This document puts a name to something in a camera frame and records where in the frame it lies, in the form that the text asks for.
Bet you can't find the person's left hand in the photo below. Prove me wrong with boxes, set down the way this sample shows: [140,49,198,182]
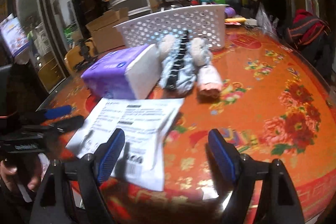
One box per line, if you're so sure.
[0,158,43,193]

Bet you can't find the stacked grey storage drawers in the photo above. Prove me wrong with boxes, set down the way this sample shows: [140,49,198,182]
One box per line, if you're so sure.
[109,0,152,16]

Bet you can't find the lit display screen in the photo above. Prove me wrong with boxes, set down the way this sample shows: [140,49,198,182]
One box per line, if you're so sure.
[0,13,30,58]

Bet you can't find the red black striped backpack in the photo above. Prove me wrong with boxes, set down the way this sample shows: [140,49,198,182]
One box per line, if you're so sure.
[285,9,332,57]

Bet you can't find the red floral tablecloth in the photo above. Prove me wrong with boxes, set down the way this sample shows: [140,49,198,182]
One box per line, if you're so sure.
[39,22,336,224]

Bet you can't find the white perforated plastic basket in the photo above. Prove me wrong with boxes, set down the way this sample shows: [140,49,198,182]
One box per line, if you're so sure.
[113,4,230,51]

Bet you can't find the person's left forearm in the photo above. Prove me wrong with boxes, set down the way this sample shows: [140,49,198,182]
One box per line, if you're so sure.
[0,183,37,224]

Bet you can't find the yellow packet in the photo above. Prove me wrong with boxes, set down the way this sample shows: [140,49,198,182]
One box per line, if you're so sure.
[225,17,247,27]

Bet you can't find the purple tissue pack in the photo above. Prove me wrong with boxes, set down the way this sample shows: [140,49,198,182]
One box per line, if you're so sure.
[81,44,161,100]

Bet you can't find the clear printed plastic bag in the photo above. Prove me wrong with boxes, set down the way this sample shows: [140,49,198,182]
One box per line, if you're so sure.
[65,97,185,191]

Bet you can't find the black phone holder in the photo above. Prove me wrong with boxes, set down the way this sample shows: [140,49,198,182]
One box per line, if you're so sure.
[74,39,98,70]

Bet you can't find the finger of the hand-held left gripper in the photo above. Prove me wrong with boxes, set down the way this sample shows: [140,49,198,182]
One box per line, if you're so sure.
[22,115,85,136]
[20,105,73,122]

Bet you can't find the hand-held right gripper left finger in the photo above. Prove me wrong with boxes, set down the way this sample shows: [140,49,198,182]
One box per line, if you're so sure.
[29,128,126,224]

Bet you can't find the open cardboard box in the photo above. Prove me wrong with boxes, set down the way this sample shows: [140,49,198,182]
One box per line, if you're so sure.
[85,7,130,53]

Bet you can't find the glass door cabinet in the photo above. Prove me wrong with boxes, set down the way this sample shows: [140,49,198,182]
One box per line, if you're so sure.
[13,0,80,93]

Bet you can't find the blue grey plush toy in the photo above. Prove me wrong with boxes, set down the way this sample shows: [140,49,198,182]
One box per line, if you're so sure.
[157,34,214,95]

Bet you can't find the black ridged strap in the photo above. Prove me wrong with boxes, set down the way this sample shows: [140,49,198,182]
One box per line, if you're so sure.
[167,29,190,91]

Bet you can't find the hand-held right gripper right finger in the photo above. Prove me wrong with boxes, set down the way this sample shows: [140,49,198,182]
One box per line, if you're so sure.
[207,128,306,224]

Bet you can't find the yellow chair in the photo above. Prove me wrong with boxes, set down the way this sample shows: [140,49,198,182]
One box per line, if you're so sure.
[64,39,100,77]

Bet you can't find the pink sock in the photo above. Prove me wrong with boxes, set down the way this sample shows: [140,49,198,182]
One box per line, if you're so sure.
[197,65,223,102]

